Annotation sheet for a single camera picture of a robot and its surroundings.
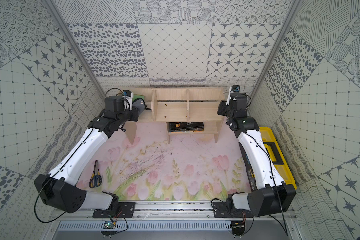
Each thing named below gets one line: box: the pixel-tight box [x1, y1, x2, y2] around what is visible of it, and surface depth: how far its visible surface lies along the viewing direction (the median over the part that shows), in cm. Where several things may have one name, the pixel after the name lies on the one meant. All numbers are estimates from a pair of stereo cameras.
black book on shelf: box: [168, 121, 205, 133], surface depth 92 cm
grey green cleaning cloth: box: [132, 94, 151, 116], surface depth 80 cm
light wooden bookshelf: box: [125, 87, 226, 145], surface depth 85 cm
